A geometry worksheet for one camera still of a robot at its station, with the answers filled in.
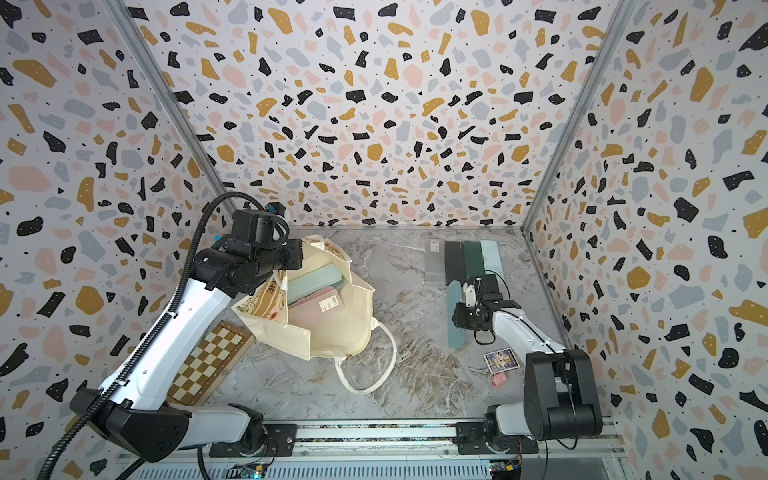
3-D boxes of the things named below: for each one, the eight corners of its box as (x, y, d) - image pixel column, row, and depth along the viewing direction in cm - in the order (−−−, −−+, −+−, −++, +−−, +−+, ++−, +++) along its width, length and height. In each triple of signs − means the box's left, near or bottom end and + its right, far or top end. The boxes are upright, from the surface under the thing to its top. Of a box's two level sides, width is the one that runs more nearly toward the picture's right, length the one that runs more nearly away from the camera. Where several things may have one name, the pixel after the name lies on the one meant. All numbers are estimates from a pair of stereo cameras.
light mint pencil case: (486, 275, 110) (487, 271, 109) (479, 244, 120) (480, 240, 119) (504, 275, 110) (506, 271, 109) (495, 244, 120) (497, 240, 119)
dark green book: (464, 281, 109) (465, 276, 107) (463, 244, 121) (464, 239, 118) (483, 283, 108) (485, 278, 106) (480, 246, 120) (482, 241, 118)
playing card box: (491, 375, 87) (493, 372, 85) (483, 356, 90) (485, 354, 89) (517, 368, 88) (519, 365, 87) (508, 350, 92) (511, 347, 90)
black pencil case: (445, 284, 107) (446, 280, 105) (444, 244, 120) (445, 240, 118) (465, 285, 107) (466, 281, 105) (462, 246, 120) (463, 241, 118)
